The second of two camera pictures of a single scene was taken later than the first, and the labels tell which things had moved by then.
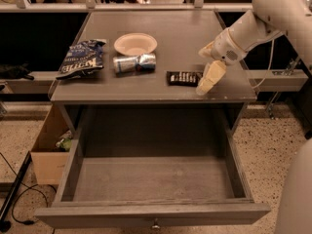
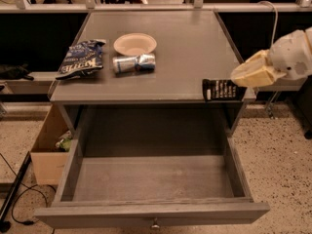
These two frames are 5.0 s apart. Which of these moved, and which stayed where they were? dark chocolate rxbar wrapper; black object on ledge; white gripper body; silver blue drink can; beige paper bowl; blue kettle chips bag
Moved: dark chocolate rxbar wrapper; white gripper body
Stayed: blue kettle chips bag; beige paper bowl; silver blue drink can; black object on ledge
